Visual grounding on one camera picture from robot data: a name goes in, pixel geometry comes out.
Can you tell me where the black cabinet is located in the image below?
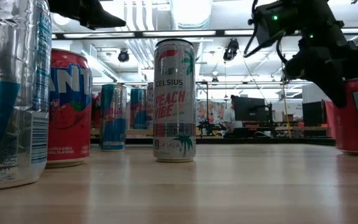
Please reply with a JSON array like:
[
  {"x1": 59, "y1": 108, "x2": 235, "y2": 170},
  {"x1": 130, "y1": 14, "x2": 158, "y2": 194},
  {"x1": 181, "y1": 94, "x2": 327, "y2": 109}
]
[{"x1": 302, "y1": 100, "x2": 326, "y2": 127}]

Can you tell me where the blue silver Red Bull can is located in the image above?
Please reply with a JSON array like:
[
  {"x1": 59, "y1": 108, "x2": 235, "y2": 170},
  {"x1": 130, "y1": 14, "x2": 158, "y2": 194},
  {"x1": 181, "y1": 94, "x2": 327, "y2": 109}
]
[
  {"x1": 99, "y1": 83, "x2": 127, "y2": 152},
  {"x1": 0, "y1": 0, "x2": 52, "y2": 191},
  {"x1": 130, "y1": 88, "x2": 148, "y2": 131}
]

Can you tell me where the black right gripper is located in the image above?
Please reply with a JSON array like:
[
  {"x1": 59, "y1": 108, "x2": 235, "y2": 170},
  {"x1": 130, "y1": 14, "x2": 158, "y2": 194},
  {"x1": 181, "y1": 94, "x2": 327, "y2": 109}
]
[{"x1": 284, "y1": 0, "x2": 358, "y2": 109}]

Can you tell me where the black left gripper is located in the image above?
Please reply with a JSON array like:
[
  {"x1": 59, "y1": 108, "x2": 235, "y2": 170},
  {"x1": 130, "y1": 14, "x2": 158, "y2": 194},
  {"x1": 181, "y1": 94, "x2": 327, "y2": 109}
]
[{"x1": 48, "y1": 0, "x2": 126, "y2": 30}]

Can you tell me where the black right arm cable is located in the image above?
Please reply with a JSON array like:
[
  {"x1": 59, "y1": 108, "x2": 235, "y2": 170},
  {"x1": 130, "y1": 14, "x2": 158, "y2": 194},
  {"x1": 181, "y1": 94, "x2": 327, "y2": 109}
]
[{"x1": 243, "y1": 0, "x2": 287, "y2": 65}]

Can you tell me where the black overhead crossbar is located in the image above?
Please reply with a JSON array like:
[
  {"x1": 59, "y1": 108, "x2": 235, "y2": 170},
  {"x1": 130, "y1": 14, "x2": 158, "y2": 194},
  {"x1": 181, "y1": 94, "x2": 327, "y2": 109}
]
[{"x1": 51, "y1": 28, "x2": 358, "y2": 40}]

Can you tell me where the black hanging spotlight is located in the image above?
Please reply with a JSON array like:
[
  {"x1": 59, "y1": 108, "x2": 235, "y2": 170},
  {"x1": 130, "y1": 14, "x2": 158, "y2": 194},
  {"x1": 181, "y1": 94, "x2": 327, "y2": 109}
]
[{"x1": 223, "y1": 39, "x2": 240, "y2": 62}]

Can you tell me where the black monitor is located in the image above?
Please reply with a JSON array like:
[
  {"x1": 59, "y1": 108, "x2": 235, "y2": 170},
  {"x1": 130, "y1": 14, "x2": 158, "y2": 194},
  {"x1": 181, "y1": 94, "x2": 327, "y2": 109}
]
[{"x1": 234, "y1": 96, "x2": 269, "y2": 123}]

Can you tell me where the white cylindrical tank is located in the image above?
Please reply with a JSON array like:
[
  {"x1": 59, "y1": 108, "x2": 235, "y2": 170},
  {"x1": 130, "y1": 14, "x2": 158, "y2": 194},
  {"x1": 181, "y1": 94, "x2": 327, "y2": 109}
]
[{"x1": 301, "y1": 83, "x2": 323, "y2": 104}]

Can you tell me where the white Celsius can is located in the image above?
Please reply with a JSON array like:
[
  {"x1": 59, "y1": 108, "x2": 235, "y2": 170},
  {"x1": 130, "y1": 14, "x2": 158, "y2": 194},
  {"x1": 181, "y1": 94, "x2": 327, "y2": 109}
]
[{"x1": 146, "y1": 82, "x2": 155, "y2": 131}]

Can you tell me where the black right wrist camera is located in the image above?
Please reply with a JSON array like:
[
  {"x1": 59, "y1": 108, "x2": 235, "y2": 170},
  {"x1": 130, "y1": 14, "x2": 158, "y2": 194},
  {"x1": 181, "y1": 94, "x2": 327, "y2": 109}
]
[{"x1": 253, "y1": 2, "x2": 301, "y2": 49}]

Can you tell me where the Celsius Peach Vibe can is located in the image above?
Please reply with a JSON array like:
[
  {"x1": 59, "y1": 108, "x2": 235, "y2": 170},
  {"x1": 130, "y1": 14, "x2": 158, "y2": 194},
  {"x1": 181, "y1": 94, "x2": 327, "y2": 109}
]
[{"x1": 152, "y1": 38, "x2": 197, "y2": 163}]

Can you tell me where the black hanging camera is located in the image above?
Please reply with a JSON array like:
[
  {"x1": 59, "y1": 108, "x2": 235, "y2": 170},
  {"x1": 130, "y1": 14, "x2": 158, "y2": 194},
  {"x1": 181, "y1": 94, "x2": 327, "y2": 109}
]
[{"x1": 117, "y1": 49, "x2": 130, "y2": 63}]

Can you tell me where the person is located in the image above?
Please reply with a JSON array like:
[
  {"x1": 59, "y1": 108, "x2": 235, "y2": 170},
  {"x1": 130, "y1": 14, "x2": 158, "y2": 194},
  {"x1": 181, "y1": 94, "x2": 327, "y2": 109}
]
[{"x1": 222, "y1": 95, "x2": 245, "y2": 138}]

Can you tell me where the floral poster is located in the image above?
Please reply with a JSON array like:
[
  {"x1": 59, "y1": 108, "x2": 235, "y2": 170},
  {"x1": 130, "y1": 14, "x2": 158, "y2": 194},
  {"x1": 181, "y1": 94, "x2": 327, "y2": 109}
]
[{"x1": 196, "y1": 100, "x2": 226, "y2": 124}]

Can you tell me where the red Fanta strawberry can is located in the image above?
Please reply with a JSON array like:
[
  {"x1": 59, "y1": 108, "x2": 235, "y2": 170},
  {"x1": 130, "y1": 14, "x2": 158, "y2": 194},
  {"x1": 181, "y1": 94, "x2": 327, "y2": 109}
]
[
  {"x1": 334, "y1": 78, "x2": 358, "y2": 156},
  {"x1": 45, "y1": 48, "x2": 93, "y2": 169}
]

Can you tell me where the wooden workbench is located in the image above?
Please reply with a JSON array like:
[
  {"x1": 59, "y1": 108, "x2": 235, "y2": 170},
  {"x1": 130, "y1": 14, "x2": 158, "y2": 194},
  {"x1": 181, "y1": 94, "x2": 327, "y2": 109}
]
[{"x1": 244, "y1": 121, "x2": 334, "y2": 138}]

